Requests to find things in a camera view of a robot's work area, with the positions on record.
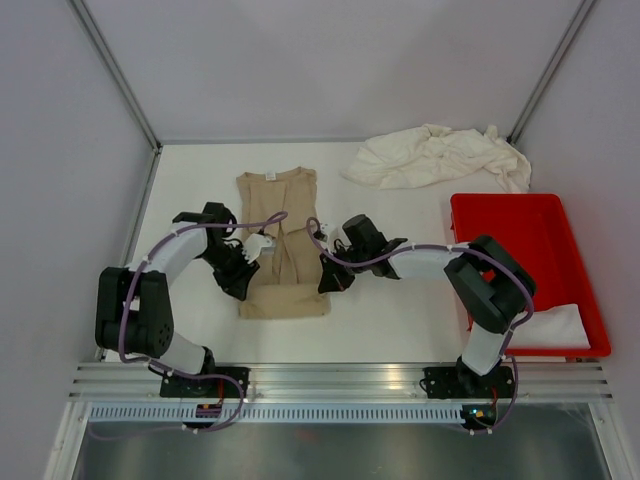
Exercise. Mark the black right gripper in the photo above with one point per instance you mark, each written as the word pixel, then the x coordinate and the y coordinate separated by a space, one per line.
pixel 332 278

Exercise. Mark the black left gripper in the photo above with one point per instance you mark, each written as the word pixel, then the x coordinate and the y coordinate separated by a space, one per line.
pixel 236 284

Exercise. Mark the beige t shirt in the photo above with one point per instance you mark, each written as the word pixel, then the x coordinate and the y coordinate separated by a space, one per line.
pixel 286 284

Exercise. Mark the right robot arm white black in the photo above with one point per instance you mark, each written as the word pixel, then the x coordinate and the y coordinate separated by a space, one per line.
pixel 495 290

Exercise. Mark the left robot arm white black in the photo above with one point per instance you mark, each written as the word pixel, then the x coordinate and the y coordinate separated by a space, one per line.
pixel 134 316

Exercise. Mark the cream white t shirt pile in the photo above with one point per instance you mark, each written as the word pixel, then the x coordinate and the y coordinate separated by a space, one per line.
pixel 431 154

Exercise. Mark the red plastic bin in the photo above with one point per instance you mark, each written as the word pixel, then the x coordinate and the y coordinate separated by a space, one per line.
pixel 535 230

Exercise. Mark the white folded cloth in bin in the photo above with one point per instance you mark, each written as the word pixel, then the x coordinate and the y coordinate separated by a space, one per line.
pixel 559 327

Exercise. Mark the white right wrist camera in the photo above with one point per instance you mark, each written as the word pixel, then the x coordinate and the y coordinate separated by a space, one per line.
pixel 326 234

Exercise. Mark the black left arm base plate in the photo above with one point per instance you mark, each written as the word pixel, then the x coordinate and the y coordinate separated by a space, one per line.
pixel 180 387

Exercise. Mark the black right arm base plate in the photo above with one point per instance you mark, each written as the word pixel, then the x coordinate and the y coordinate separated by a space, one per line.
pixel 459 382

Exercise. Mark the white slotted cable duct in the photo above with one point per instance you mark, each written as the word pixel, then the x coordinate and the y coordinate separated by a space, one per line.
pixel 279 413

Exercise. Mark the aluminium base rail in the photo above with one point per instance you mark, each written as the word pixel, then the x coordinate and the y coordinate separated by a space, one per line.
pixel 539 382

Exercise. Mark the left aluminium frame post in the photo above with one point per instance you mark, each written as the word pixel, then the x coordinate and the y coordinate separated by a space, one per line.
pixel 101 47

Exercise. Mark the aluminium frame post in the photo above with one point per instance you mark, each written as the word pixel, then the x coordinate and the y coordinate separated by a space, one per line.
pixel 562 49
pixel 101 47

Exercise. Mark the right aluminium frame post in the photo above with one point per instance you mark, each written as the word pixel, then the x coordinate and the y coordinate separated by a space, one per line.
pixel 562 49

